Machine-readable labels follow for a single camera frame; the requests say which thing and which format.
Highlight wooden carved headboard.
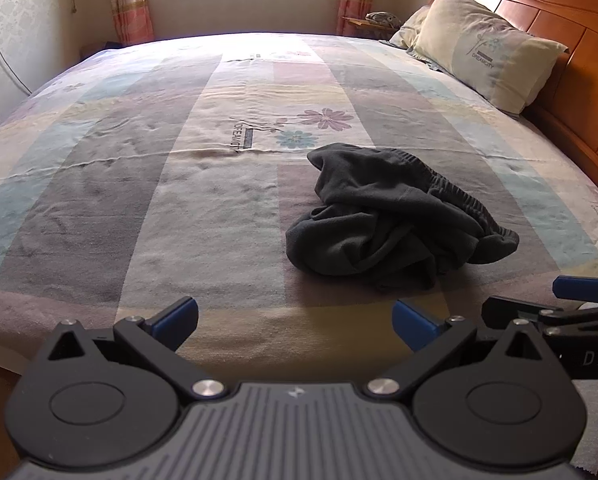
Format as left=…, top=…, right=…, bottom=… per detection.
left=431, top=0, right=598, bottom=191

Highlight bed with patchwork floral sheet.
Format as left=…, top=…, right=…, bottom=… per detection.
left=0, top=32, right=598, bottom=391

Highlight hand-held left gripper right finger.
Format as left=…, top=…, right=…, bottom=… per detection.
left=364, top=299, right=560, bottom=403

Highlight small pale pillow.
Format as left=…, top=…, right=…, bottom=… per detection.
left=389, top=5, right=430, bottom=51

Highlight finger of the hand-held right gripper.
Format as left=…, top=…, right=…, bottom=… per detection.
left=552, top=275, right=598, bottom=306
left=482, top=296, right=598, bottom=341

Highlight large pale printed pillow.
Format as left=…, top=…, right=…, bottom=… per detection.
left=409, top=0, right=569, bottom=116

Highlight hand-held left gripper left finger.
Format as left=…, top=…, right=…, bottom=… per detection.
left=39, top=296, right=228, bottom=402

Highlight wooden nightstand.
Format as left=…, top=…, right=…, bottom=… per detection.
left=341, top=16, right=397, bottom=41

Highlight black wall cable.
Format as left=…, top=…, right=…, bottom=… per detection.
left=0, top=7, right=32, bottom=126

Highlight dark grey pants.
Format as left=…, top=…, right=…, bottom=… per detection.
left=285, top=142, right=521, bottom=293

